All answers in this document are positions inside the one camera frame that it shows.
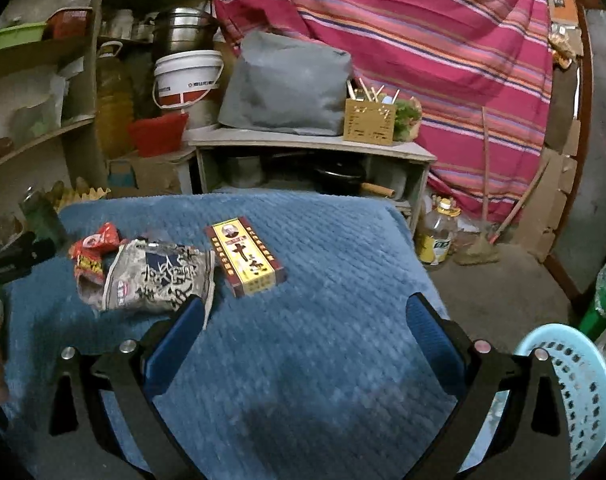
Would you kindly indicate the yellow red spice box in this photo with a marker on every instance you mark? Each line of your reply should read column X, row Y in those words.
column 249, row 266

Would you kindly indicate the cooking oil bottle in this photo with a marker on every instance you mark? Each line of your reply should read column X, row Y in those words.
column 437, row 232

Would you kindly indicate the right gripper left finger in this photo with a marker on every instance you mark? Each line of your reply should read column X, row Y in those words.
column 78, row 440

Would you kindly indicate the red plastic basin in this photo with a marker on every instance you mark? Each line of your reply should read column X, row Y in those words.
column 158, row 136

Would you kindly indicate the green glass bottle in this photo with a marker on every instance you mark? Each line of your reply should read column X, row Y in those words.
column 42, row 219

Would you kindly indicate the low wooden cabinet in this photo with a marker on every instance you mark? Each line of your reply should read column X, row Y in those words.
column 235, row 160

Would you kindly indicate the steel pots stack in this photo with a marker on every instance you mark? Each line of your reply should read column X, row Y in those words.
column 183, row 29

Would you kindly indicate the light blue plastic basket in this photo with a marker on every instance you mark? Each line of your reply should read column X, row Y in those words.
column 581, row 372

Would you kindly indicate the wooden wall shelf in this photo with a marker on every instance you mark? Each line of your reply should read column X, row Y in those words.
column 49, row 110

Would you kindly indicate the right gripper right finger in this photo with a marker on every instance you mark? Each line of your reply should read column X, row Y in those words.
column 509, row 421

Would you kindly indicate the large yellow oil jug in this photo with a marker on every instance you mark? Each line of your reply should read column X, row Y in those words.
column 115, row 109

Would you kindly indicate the red striped hanging cloth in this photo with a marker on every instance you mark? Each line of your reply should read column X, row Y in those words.
column 481, row 70

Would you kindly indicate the yellow chopstick holder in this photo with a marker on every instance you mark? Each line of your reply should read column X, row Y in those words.
column 369, row 115

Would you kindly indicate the white plastic bucket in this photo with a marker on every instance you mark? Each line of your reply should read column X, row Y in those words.
column 186, row 78

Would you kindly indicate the green plastic tray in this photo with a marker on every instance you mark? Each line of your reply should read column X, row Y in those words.
column 21, row 34

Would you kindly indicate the wooden framed door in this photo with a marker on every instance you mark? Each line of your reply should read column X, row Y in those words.
column 579, row 250

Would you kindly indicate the red orange snack wrapper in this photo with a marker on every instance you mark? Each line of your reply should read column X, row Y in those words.
column 88, row 253

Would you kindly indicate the grey cloth bag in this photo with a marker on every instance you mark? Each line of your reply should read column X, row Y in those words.
column 287, row 85

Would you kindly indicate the grey printed snack bag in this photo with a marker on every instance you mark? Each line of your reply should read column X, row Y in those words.
column 153, row 276

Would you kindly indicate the blue fleece table cover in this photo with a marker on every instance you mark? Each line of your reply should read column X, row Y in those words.
column 318, row 377

